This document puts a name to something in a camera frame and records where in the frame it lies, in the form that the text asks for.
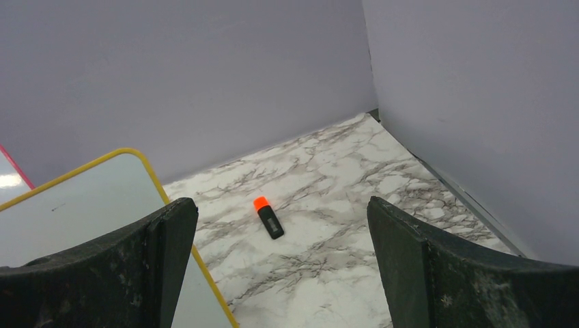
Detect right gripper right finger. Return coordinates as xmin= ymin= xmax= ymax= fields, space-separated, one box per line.
xmin=367 ymin=197 xmax=578 ymax=327

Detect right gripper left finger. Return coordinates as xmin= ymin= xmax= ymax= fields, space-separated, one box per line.
xmin=1 ymin=197 xmax=199 ymax=327

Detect yellow framed whiteboard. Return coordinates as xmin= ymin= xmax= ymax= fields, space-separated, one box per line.
xmin=1 ymin=148 xmax=237 ymax=327

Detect pink framed whiteboard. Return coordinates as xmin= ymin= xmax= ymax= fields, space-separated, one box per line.
xmin=0 ymin=146 xmax=35 ymax=204

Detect orange black highlighter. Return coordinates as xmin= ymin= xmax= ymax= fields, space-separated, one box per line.
xmin=253 ymin=196 xmax=284 ymax=240

